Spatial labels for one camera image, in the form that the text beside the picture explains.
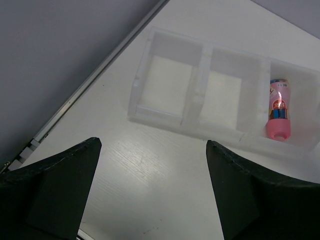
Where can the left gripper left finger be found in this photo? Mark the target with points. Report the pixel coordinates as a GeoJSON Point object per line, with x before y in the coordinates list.
{"type": "Point", "coordinates": [46, 200]}

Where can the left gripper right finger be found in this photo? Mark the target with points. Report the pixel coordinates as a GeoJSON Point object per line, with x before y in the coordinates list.
{"type": "Point", "coordinates": [256, 203]}

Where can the white three-compartment tray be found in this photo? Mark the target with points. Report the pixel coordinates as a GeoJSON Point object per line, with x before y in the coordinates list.
{"type": "Point", "coordinates": [197, 88]}

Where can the pink glue stick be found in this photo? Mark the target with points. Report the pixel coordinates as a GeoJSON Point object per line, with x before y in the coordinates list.
{"type": "Point", "coordinates": [278, 126]}

